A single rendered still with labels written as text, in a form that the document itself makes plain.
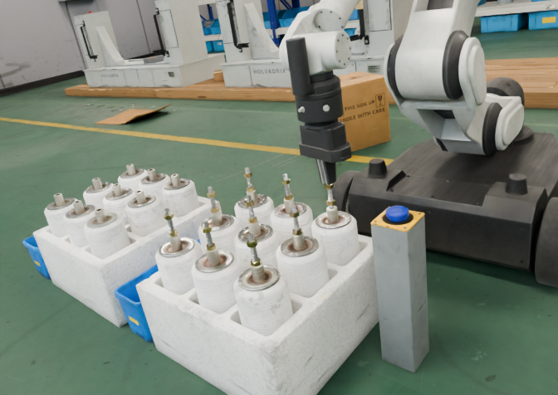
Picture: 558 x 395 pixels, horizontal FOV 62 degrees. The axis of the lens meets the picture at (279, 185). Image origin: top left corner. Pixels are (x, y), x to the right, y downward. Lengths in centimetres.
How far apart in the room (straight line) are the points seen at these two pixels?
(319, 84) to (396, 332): 49
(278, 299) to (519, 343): 51
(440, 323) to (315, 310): 34
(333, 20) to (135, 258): 74
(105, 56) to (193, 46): 136
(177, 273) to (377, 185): 58
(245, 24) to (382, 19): 118
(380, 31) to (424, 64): 193
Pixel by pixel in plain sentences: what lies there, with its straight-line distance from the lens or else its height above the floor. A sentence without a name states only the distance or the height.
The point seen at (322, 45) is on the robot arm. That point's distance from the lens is 83.
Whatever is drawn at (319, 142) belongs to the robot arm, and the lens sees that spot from 89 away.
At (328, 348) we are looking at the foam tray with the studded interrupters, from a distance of 94.
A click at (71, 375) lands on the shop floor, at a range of 120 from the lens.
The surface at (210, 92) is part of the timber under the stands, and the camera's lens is 380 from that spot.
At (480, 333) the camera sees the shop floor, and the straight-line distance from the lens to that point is 109.
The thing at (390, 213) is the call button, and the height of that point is 33.
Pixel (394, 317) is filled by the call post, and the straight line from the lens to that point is 92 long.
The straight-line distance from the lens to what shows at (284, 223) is 102.
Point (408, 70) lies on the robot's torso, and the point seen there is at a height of 51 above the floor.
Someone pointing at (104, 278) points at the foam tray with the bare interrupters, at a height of 15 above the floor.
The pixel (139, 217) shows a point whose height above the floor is 23.
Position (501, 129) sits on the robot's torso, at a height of 30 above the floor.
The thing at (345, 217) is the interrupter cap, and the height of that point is 25.
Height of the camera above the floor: 71
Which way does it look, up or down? 22 degrees down
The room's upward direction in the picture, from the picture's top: 9 degrees counter-clockwise
